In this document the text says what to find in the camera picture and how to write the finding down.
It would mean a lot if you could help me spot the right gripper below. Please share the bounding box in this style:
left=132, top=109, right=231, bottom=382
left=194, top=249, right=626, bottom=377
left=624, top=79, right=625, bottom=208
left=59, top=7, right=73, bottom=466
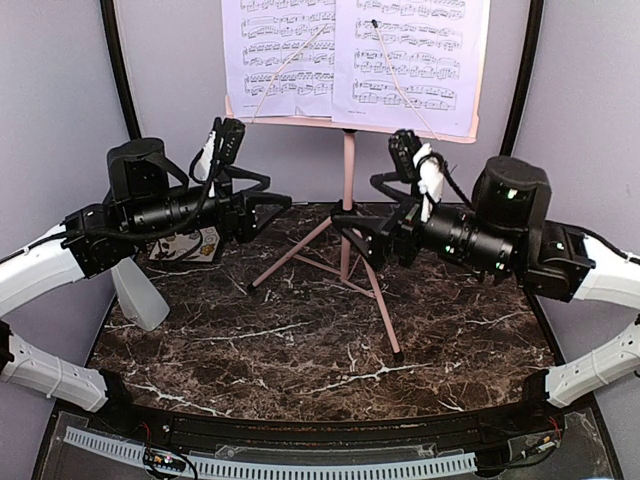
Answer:
left=332, top=168, right=517, bottom=276

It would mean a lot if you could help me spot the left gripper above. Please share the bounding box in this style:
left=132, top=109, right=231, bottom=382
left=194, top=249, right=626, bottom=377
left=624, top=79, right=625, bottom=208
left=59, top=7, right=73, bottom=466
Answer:
left=130, top=164, right=292, bottom=242

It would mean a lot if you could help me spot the pink folding music stand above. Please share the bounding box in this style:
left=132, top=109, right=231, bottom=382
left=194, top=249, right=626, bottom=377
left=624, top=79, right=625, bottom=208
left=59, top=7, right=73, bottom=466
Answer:
left=222, top=0, right=492, bottom=363

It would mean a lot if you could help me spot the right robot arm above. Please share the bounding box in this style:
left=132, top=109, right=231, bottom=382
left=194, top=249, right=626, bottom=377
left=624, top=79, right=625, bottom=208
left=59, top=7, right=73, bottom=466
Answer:
left=331, top=151, right=639, bottom=308

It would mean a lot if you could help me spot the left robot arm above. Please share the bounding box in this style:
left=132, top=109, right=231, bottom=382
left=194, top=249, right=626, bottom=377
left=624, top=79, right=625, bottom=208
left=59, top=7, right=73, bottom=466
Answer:
left=1, top=134, right=292, bottom=436

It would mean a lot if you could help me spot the floral patterned tile coaster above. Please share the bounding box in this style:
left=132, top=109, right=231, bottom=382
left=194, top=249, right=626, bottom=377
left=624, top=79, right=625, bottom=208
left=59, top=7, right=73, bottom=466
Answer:
left=149, top=227, right=220, bottom=263

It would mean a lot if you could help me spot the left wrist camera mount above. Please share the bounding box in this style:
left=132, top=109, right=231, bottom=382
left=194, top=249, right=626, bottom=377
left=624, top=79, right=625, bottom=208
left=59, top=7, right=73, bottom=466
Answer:
left=189, top=117, right=246, bottom=184

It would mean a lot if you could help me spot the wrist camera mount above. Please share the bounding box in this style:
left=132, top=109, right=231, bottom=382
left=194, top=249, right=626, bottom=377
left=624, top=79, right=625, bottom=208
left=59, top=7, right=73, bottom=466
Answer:
left=388, top=129, right=445, bottom=222
left=189, top=117, right=246, bottom=184

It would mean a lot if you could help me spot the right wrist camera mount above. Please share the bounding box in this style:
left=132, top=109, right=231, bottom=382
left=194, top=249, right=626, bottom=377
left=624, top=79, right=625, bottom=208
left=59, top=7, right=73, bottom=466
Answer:
left=388, top=129, right=445, bottom=222

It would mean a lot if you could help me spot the black front rail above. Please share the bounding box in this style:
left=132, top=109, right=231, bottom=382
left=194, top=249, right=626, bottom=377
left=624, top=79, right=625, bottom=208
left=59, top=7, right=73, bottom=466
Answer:
left=167, top=414, right=483, bottom=449

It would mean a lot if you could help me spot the grey slotted cable duct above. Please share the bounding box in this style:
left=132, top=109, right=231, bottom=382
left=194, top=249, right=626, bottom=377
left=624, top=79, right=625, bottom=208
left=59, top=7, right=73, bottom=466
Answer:
left=63, top=427, right=477, bottom=479

